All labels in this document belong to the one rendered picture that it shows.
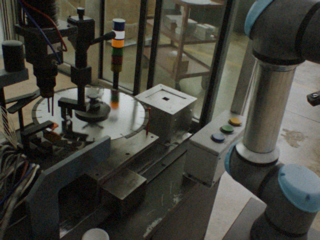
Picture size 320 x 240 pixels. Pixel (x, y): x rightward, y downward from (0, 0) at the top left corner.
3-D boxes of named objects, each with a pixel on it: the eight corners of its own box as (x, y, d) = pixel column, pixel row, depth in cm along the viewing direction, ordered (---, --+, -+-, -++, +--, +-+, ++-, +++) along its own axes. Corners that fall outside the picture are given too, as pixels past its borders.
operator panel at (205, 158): (217, 141, 135) (225, 109, 127) (242, 152, 130) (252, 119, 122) (181, 174, 114) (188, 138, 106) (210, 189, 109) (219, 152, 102)
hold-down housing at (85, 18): (84, 79, 94) (84, 5, 84) (94, 85, 92) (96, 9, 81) (67, 83, 91) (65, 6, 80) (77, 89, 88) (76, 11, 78)
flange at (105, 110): (101, 123, 98) (101, 116, 97) (67, 114, 100) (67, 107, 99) (116, 107, 107) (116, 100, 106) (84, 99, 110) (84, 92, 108)
